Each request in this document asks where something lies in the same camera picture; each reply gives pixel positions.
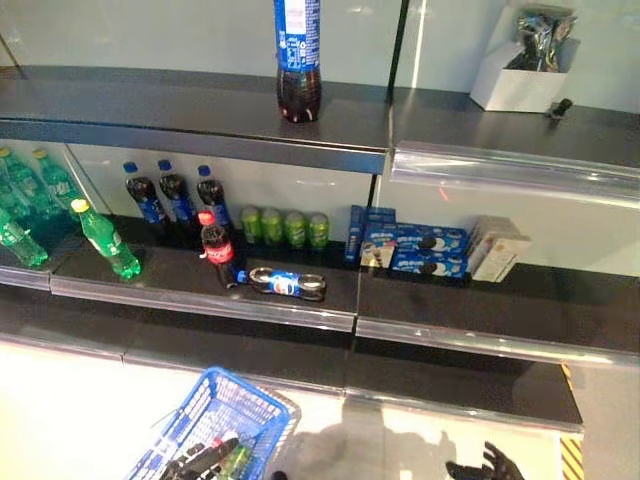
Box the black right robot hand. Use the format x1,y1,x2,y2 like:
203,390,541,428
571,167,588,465
444,440,527,480

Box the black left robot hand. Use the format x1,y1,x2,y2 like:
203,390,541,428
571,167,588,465
159,437,242,480

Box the blue plastic shopping basket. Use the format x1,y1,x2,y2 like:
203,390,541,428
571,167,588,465
123,366,303,480

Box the small Pepsi bottle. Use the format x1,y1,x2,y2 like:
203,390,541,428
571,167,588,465
235,267,327,302

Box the yellow black hazard tape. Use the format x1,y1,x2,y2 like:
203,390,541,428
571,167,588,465
558,362,585,480

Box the cream carton box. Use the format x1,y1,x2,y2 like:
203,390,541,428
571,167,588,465
468,214,522,242
472,234,533,283

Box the Coca-Cola bottle red cap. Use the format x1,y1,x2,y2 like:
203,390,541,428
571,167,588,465
197,211,241,290

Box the blue Oreo box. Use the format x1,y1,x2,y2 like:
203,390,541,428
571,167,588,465
389,249,471,280
362,223,471,254

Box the green Sprite bottle yellow cap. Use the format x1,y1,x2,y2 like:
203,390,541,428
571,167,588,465
32,148,84,224
0,207,50,268
0,146,46,226
69,198,142,280

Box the small black cylinder object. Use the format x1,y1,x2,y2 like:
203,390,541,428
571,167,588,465
544,98,573,120

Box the white open cardboard box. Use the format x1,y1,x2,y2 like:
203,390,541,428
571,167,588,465
469,2,581,112

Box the large Pepsi bottle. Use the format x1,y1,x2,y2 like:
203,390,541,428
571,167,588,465
272,0,323,124

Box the silver foil snack bags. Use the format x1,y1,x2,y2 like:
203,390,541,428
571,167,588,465
514,7,579,74

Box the black shelf upright post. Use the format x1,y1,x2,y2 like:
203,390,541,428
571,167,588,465
368,0,412,242

